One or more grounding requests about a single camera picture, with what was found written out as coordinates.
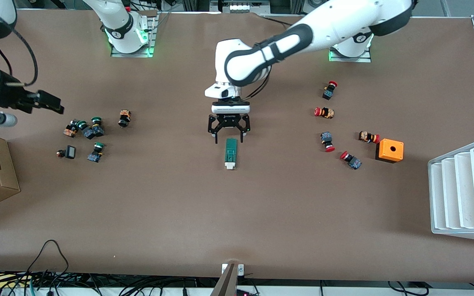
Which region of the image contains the green load switch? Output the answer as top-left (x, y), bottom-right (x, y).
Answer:
top-left (224, 139), bottom-right (238, 170)

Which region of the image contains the black block small red button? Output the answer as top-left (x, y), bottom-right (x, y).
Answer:
top-left (56, 145), bottom-right (76, 160)

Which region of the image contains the red emergency button blue block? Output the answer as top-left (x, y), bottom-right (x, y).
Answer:
top-left (320, 132), bottom-right (335, 153)
top-left (340, 151), bottom-right (362, 170)
top-left (323, 81), bottom-right (338, 100)

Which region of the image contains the device with lit indicators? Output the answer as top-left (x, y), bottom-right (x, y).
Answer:
top-left (210, 0), bottom-right (270, 13)

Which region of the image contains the yellow tag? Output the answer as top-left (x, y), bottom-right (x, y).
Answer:
top-left (0, 275), bottom-right (28, 288)

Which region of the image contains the white slotted rack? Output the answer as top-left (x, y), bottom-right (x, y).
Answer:
top-left (428, 137), bottom-right (474, 244)

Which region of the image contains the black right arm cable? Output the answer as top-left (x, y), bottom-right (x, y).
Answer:
top-left (0, 28), bottom-right (39, 88)

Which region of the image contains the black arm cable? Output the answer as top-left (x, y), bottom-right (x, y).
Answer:
top-left (243, 73), bottom-right (271, 100)
top-left (0, 28), bottom-right (39, 88)

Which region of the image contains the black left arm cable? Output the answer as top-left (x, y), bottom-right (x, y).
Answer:
top-left (243, 73), bottom-right (271, 100)

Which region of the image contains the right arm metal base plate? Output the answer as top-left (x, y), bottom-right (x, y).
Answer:
top-left (111, 12), bottom-right (156, 58)

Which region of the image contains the black cable on table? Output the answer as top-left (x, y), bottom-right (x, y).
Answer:
top-left (261, 15), bottom-right (294, 27)

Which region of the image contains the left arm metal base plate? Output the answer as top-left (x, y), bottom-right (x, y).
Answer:
top-left (328, 41), bottom-right (372, 63)

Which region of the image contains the orange button enclosure box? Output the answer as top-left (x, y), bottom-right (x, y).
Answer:
top-left (375, 139), bottom-right (404, 164)

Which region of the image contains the black looped cable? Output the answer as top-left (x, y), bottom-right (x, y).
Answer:
top-left (27, 240), bottom-right (70, 284)

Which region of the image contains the tangled black cable bundle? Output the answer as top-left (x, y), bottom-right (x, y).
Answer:
top-left (0, 269), bottom-right (221, 296)

